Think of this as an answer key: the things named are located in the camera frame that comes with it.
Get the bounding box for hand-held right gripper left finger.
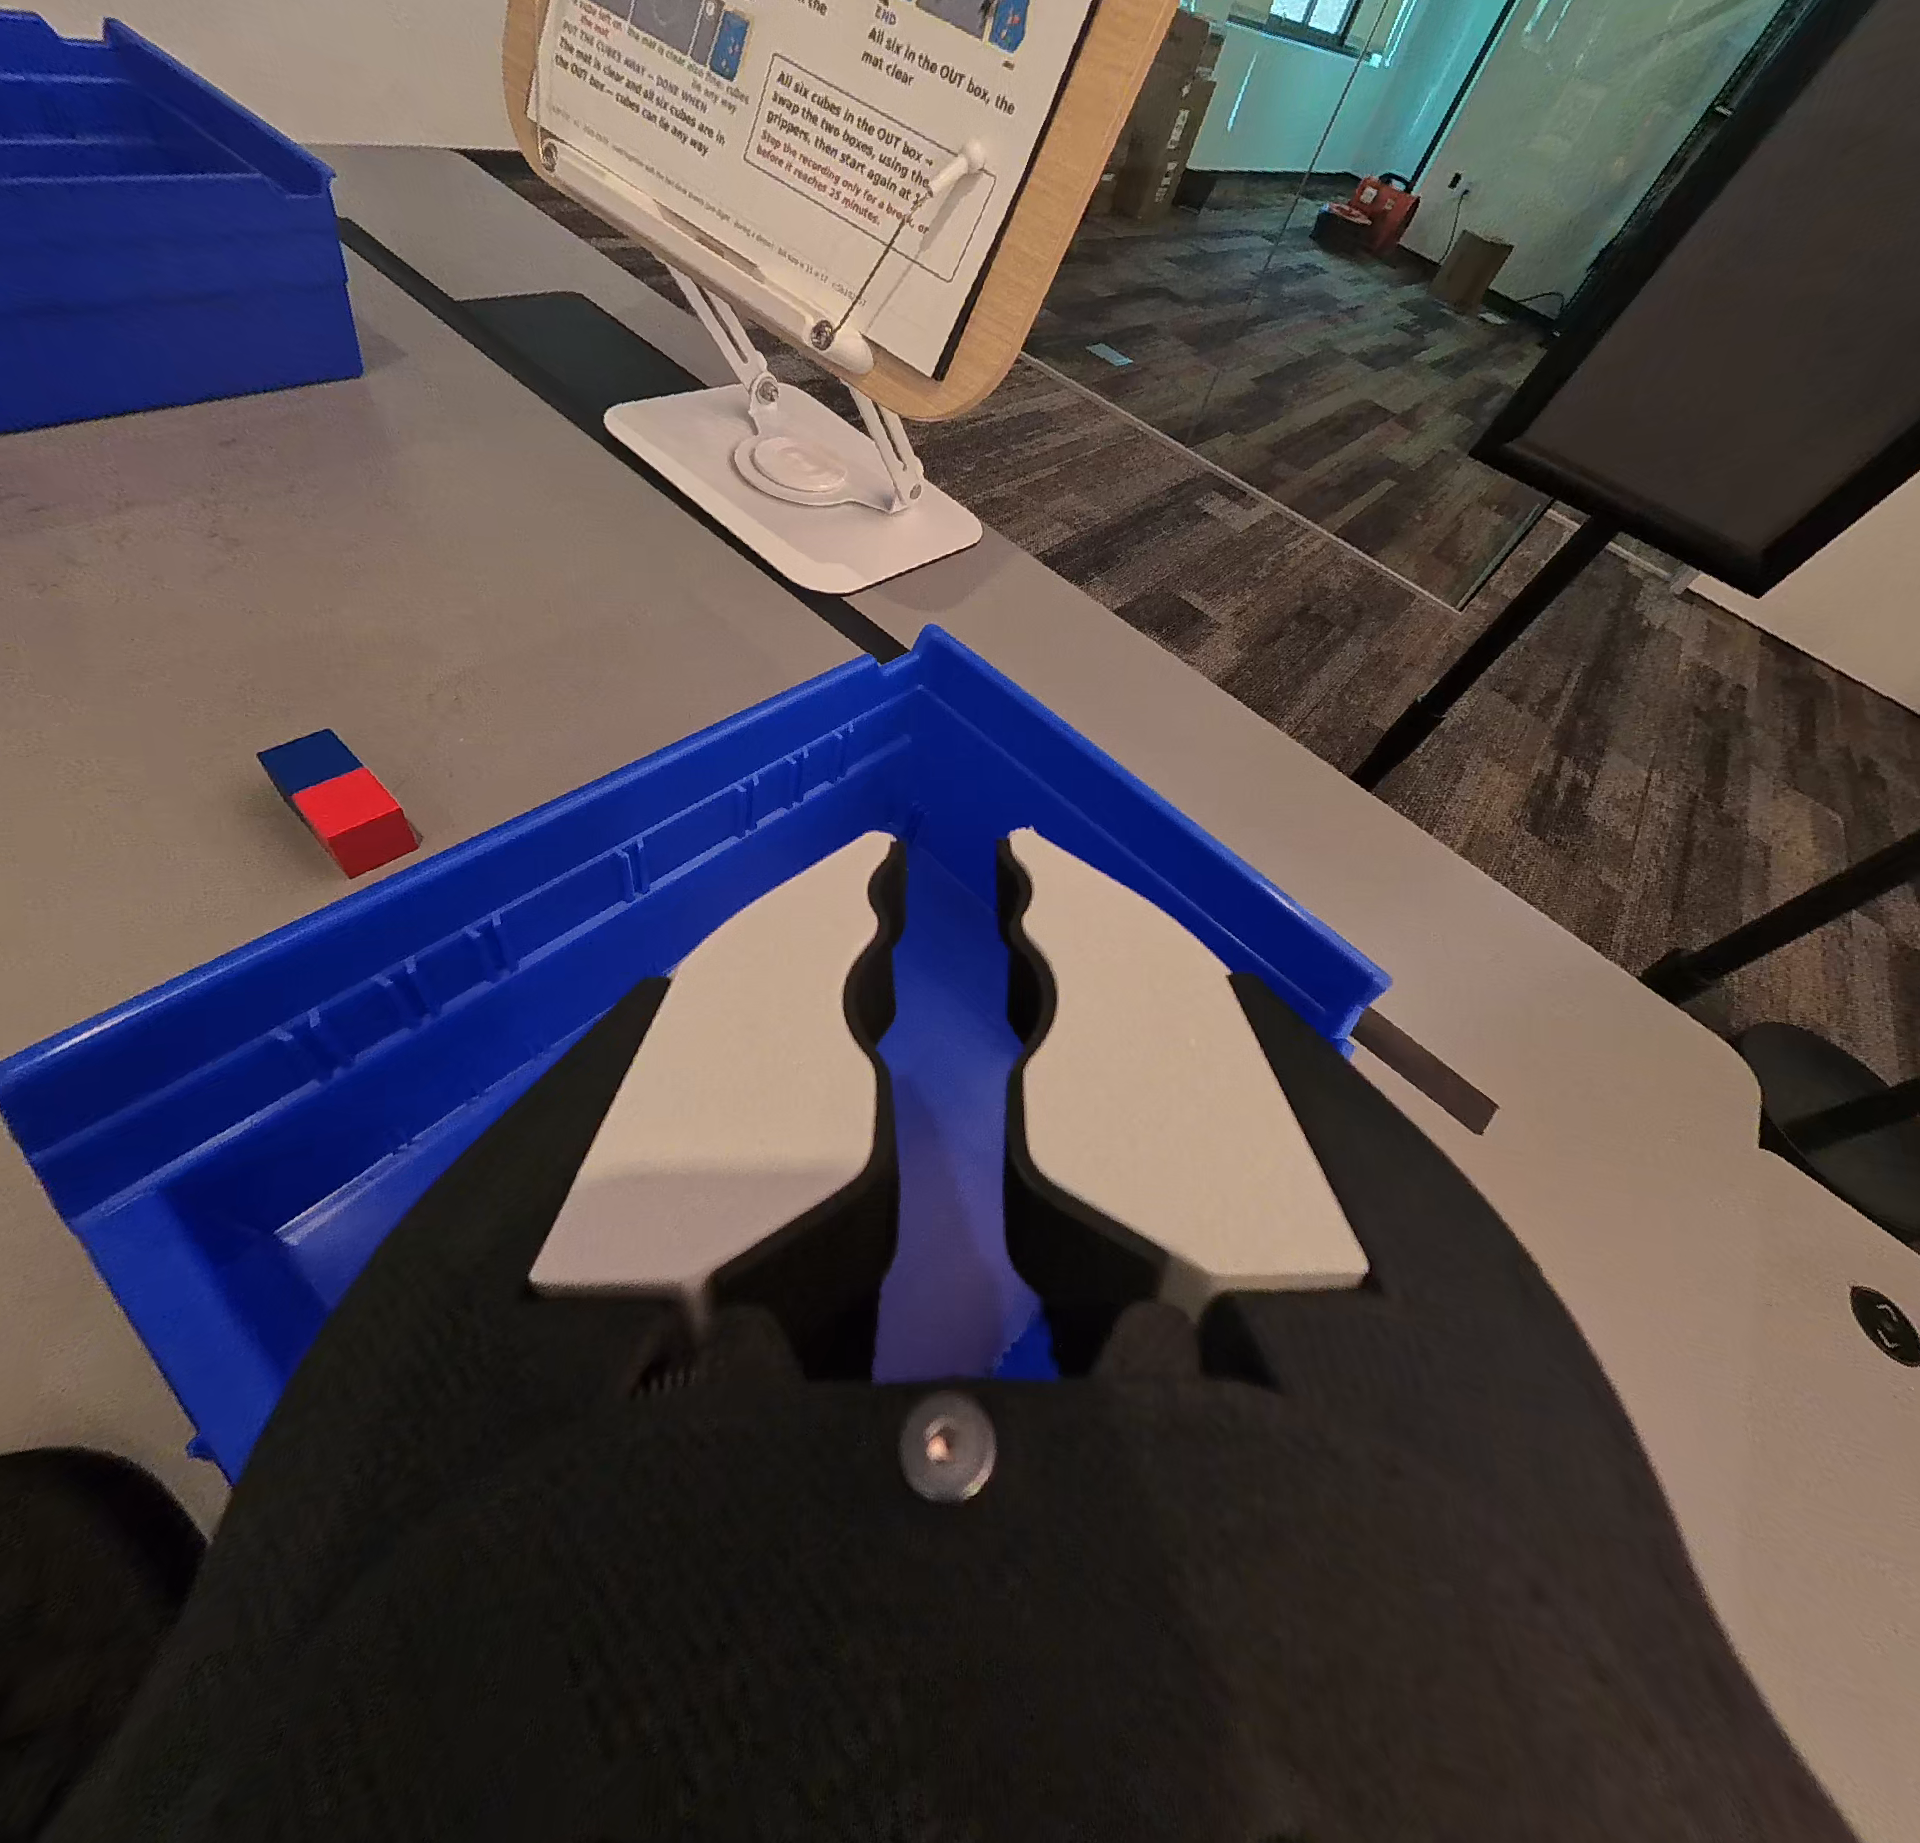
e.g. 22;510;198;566
525;828;914;1380

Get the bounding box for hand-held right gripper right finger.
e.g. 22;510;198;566
995;828;1373;1380

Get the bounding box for blue plastic bin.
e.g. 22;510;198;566
0;11;365;435
0;625;1389;1485

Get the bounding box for red wooden cube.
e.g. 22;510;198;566
289;767;423;881

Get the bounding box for blue wooden cube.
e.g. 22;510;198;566
257;731;369;807

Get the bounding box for black padded wrist rest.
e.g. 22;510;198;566
0;1443;210;1843

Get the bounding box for single cardboard box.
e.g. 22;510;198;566
1425;229;1517;313

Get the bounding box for red air mover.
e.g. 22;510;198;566
1311;168;1419;247

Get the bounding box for dark display panel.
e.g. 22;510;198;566
1471;0;1920;599

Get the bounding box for large cardboard box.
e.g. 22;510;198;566
1111;13;1223;217

